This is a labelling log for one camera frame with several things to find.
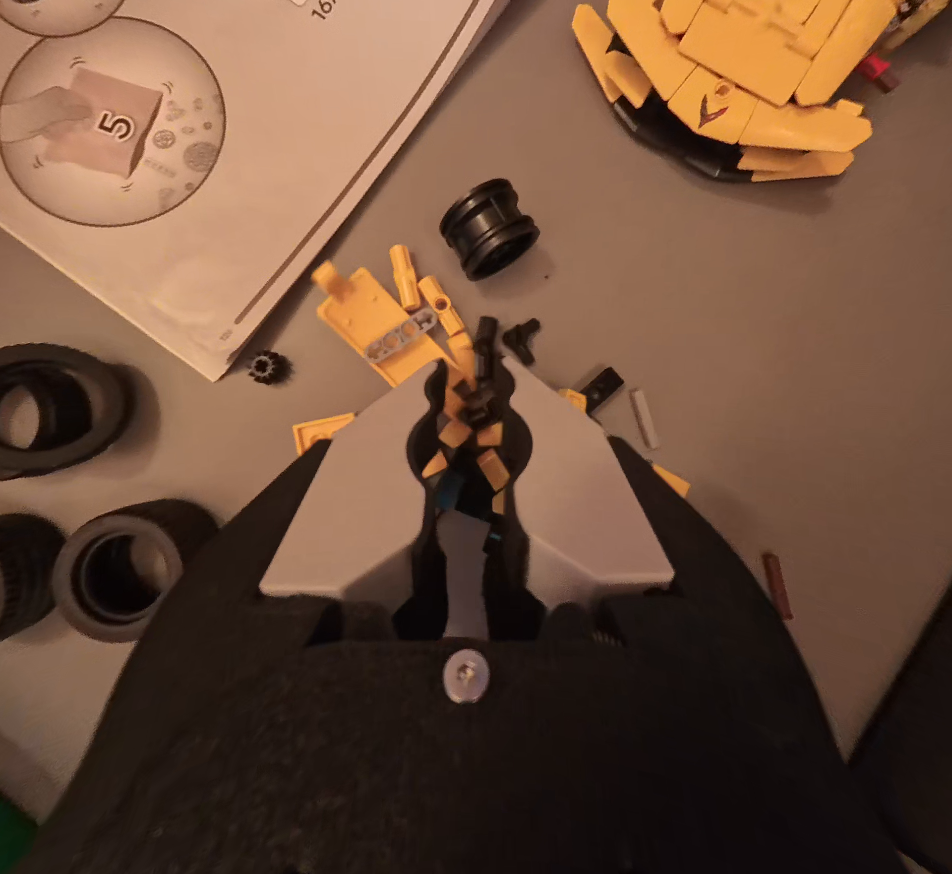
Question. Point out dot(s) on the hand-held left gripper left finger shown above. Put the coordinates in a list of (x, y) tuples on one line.
[(349, 517)]

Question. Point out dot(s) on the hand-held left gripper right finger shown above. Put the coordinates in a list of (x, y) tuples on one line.
[(595, 509)]

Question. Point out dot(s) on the pile of yellow black pieces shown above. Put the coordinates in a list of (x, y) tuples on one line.
[(364, 316)]

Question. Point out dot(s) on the black wheel rim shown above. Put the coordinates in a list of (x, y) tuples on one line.
[(487, 227)]

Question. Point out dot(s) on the small black gear piece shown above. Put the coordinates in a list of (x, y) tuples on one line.
[(267, 366)]

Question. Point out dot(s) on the brown pin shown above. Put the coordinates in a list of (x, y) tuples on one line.
[(778, 585)]

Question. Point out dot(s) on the black office chair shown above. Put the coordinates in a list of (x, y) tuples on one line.
[(915, 755)]

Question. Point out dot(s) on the instruction booklet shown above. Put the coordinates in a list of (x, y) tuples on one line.
[(260, 107)]

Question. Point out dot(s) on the yellow toy car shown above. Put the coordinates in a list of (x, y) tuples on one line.
[(766, 33)]

